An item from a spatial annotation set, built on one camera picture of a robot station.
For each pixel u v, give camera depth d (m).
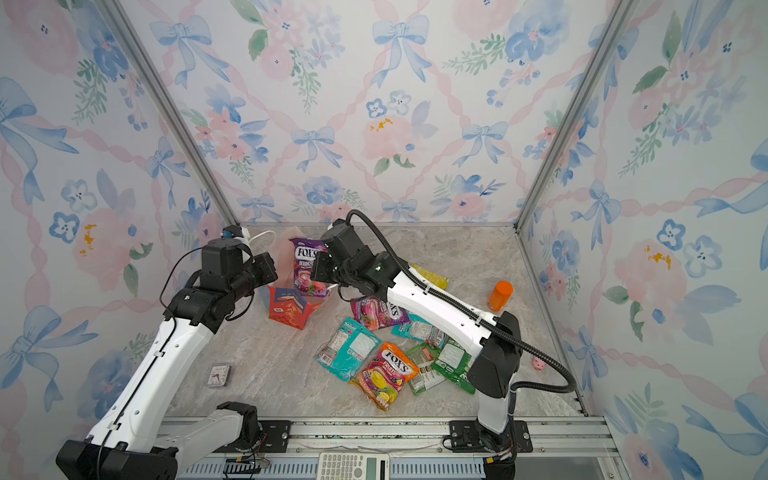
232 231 0.64
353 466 0.69
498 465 0.72
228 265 0.54
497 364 0.44
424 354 0.86
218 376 0.82
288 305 0.80
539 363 0.39
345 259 0.54
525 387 0.50
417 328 0.90
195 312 0.48
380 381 0.80
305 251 0.75
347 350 0.86
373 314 0.93
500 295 0.90
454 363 0.83
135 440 0.38
